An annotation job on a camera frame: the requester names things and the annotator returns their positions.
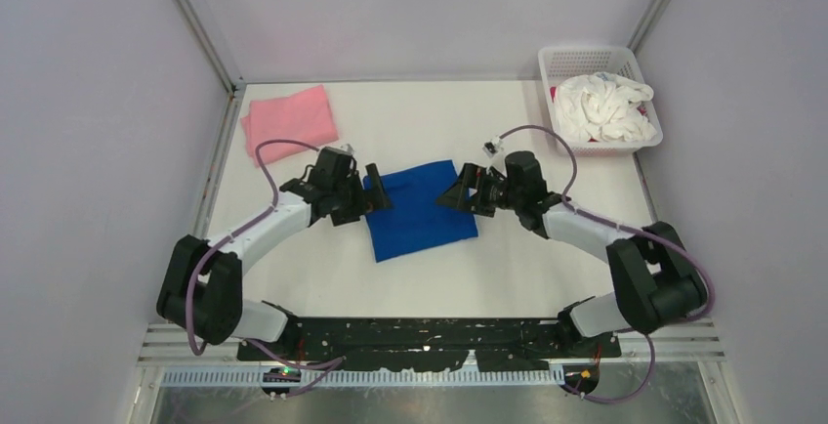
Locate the white plastic laundry basket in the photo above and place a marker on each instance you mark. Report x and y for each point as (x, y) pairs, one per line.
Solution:
(562, 62)

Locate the white crumpled t shirt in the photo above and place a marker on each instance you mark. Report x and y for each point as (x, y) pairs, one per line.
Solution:
(603, 107)

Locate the pink folded t shirt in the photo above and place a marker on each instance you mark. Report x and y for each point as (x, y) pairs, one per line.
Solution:
(305, 116)

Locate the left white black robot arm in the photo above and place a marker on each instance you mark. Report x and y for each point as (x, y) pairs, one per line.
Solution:
(202, 291)

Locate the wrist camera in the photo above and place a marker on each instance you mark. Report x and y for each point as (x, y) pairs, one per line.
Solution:
(346, 149)
(493, 147)

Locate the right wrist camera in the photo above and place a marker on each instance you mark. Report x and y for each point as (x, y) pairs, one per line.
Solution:
(493, 147)

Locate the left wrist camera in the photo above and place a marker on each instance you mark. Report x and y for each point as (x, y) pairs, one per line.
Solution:
(346, 149)

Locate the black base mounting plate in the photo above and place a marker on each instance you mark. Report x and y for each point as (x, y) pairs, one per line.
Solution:
(431, 344)

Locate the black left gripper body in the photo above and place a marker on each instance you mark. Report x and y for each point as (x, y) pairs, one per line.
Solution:
(350, 199)

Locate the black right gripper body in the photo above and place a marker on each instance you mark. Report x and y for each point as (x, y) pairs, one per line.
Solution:
(504, 195)

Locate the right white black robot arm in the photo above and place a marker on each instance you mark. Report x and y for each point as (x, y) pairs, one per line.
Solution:
(654, 284)

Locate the blue printed t shirt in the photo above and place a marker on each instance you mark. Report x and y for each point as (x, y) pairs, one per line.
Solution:
(416, 222)

